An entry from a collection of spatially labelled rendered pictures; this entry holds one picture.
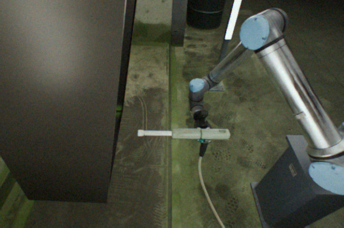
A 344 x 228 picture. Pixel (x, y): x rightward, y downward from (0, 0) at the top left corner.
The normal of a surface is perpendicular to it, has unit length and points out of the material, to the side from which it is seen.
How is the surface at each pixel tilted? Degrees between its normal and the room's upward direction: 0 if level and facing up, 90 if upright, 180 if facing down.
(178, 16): 90
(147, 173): 0
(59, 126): 90
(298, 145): 0
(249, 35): 85
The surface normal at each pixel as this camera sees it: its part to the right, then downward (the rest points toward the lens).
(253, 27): -0.82, 0.32
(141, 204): 0.03, -0.71
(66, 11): 0.03, 0.70
